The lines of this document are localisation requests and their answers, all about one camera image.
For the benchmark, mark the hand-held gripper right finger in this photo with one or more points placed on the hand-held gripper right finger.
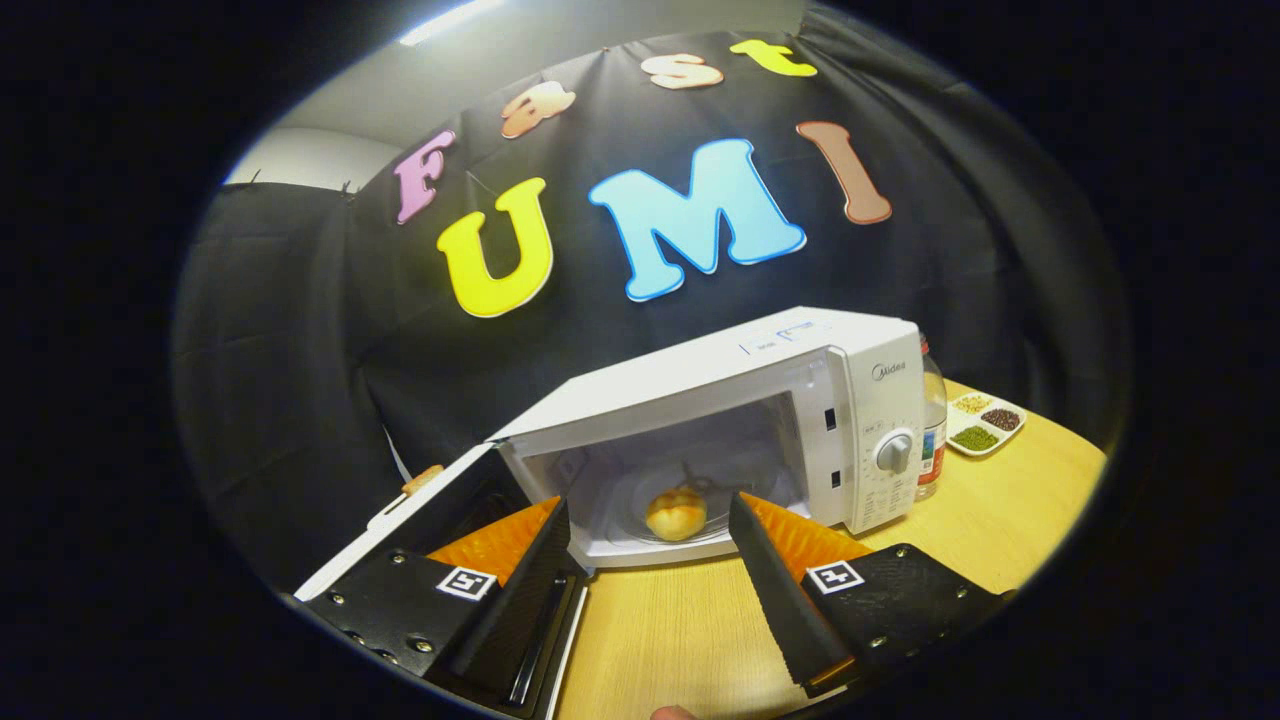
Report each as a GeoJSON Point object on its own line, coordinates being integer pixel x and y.
{"type": "Point", "coordinates": [785, 600]}

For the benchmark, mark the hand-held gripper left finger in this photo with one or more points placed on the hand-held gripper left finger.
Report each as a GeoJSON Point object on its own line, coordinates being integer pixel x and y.
{"type": "Point", "coordinates": [520, 610]}

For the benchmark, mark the golden bread bun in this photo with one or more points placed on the golden bread bun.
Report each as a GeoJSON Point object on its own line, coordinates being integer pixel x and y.
{"type": "Point", "coordinates": [676, 515]}

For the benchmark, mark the white microwave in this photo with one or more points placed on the white microwave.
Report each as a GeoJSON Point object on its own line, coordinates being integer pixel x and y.
{"type": "Point", "coordinates": [700, 380]}

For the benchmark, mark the toast slice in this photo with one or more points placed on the toast slice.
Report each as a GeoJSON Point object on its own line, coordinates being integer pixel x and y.
{"type": "Point", "coordinates": [422, 480]}

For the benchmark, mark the clear plastic water bottle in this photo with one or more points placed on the clear plastic water bottle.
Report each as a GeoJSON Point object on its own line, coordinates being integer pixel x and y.
{"type": "Point", "coordinates": [932, 440]}

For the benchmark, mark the divided dish of beans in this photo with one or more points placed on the divided dish of beans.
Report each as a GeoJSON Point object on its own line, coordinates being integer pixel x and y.
{"type": "Point", "coordinates": [975, 438]}

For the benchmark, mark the black backdrop cloth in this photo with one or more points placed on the black backdrop cloth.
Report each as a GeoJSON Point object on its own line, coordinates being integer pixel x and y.
{"type": "Point", "coordinates": [300, 350]}

